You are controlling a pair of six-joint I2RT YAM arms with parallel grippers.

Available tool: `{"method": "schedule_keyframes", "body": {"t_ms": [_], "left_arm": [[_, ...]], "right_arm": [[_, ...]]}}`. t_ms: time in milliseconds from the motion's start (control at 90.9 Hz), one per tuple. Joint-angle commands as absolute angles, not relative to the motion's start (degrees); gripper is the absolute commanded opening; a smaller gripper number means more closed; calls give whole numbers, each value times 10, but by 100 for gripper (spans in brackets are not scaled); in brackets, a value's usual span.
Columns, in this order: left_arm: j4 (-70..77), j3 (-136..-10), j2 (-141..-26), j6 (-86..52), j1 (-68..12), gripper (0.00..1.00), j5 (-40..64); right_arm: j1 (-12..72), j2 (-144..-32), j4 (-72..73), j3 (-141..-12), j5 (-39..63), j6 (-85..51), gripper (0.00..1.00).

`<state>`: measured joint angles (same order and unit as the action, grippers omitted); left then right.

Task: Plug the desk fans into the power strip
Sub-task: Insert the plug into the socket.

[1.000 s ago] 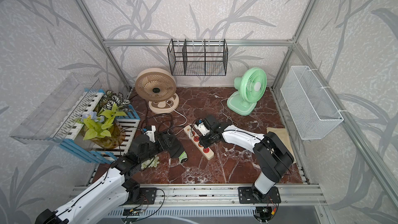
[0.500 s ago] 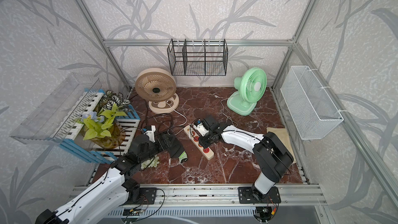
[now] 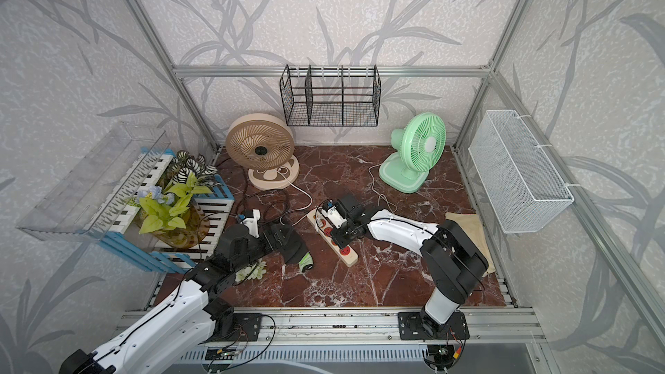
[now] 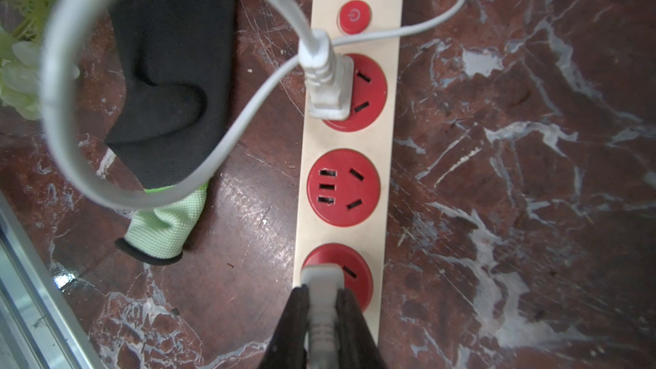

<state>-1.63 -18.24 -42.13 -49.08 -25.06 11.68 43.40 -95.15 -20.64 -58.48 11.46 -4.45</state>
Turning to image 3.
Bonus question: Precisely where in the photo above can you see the white artificial flower sprig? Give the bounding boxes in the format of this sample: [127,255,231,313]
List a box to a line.
[236,260,267,285]

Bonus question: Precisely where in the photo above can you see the beige power strip red sockets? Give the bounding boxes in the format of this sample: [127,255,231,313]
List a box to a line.
[307,210,358,267]

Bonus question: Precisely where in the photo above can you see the white green fan cable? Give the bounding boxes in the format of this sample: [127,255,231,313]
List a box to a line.
[313,163,398,230]

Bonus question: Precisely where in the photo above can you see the black work glove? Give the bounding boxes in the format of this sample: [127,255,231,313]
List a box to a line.
[269,224,314,273]

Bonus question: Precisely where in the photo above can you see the white beige fan cable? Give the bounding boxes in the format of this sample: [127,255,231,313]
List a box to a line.
[274,165,327,230]

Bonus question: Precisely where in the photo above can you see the beige round desk fan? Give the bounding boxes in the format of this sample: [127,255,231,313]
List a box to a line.
[225,114,300,190]

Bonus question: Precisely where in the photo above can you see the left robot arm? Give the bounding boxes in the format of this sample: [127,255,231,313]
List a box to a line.
[60,224,305,373]

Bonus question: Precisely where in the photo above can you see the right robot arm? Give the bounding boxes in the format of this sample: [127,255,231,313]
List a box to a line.
[315,194,488,343]

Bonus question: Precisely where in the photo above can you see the green desk fan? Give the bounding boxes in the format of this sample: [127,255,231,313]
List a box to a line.
[379,113,447,194]

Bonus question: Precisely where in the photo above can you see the potted green plant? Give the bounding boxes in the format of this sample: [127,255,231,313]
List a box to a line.
[126,175,213,250]

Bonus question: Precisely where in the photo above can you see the striped leaf plant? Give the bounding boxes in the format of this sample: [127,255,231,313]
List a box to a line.
[166,151,218,187]

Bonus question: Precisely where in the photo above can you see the beige work glove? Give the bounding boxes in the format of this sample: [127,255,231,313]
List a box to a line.
[445,212,495,276]

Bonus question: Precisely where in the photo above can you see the blue white wooden crate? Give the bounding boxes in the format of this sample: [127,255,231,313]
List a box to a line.
[98,149,234,274]

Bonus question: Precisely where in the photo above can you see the clear plastic tray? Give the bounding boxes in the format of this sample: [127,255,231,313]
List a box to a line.
[17,122,171,242]

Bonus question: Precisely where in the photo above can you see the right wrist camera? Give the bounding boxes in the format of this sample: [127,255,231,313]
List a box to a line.
[320,202,346,229]

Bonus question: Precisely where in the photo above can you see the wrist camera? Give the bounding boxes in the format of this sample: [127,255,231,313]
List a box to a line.
[320,202,346,229]
[239,209,261,238]

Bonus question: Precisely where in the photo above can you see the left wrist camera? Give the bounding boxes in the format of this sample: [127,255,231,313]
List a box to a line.
[239,209,261,238]

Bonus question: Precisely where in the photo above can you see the black power strip cable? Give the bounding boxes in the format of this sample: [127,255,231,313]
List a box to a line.
[215,157,313,230]

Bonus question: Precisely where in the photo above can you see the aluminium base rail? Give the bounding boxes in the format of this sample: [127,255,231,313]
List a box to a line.
[113,305,562,374]

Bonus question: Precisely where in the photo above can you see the black wire basket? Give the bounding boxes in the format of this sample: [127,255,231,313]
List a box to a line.
[279,66,382,127]

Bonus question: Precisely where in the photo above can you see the white wire basket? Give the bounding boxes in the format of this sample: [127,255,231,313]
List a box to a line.
[469,110,574,234]

